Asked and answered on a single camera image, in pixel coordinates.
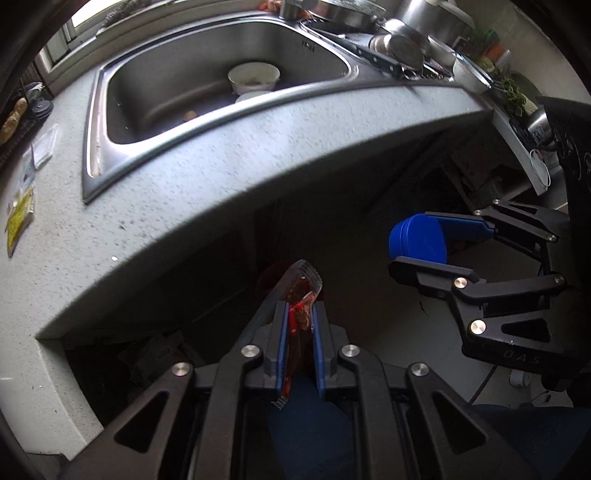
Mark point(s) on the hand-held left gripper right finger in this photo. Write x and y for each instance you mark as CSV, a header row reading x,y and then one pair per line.
x,y
318,355

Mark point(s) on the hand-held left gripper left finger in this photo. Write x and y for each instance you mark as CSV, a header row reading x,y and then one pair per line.
x,y
279,350

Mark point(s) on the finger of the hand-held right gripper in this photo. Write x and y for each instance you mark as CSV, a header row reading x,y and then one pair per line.
x,y
466,228
429,272

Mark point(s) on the blue lid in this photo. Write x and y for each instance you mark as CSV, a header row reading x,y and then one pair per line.
x,y
415,240

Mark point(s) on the red sauce packet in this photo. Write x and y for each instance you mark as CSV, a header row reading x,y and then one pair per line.
x,y
300,300

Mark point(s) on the yellow packet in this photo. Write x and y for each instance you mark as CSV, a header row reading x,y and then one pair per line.
x,y
18,217

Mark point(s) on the person's blue jeans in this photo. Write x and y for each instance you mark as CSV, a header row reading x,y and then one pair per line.
x,y
309,436

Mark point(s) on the white enamel cup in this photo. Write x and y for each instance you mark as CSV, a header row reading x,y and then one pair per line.
x,y
540,168

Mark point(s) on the steel kettle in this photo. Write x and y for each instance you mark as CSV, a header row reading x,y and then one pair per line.
x,y
538,124

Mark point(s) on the green vegetables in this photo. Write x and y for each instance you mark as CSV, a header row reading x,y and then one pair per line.
x,y
512,90

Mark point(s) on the white mixing bowl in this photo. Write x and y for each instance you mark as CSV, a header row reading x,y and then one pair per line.
x,y
471,74

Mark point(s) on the metal pan lid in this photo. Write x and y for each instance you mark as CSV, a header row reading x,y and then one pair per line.
x,y
401,46

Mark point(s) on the large steel pot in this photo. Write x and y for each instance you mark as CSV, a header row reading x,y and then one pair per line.
x,y
438,18

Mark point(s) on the steel basin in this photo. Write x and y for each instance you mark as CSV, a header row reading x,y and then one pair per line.
x,y
351,11

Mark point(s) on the stainless steel sink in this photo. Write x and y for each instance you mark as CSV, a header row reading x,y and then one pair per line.
x,y
184,92

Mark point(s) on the metal faucet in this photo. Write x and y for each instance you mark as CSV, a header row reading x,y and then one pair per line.
x,y
293,7

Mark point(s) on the orange-red cloth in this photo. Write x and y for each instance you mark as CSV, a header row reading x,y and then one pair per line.
x,y
270,4

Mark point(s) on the pill blister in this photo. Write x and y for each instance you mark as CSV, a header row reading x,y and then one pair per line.
x,y
28,173

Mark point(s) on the clear plastic packet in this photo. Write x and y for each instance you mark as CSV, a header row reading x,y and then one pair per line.
x,y
46,143

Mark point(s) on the black round stopper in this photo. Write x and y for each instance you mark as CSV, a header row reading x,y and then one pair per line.
x,y
40,107

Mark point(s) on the ginger root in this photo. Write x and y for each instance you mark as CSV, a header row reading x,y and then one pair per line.
x,y
11,122

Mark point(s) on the window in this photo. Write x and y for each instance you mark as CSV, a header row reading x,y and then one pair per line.
x,y
76,21

